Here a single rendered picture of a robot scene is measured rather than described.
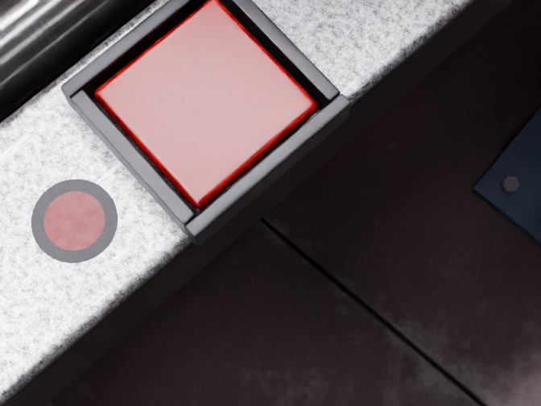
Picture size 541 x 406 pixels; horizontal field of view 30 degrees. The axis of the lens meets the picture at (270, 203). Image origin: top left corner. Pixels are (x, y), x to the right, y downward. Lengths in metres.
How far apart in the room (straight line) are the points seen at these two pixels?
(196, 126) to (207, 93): 0.01
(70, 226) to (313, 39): 0.12
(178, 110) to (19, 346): 0.10
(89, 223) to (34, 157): 0.03
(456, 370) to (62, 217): 0.97
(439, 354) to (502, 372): 0.08
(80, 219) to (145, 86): 0.05
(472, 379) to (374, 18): 0.95
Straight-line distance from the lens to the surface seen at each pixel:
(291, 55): 0.38
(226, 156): 0.37
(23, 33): 0.40
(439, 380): 1.30
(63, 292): 0.37
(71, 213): 0.38
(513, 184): 1.35
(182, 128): 0.37
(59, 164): 0.39
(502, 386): 1.32
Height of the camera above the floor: 1.28
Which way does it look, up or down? 75 degrees down
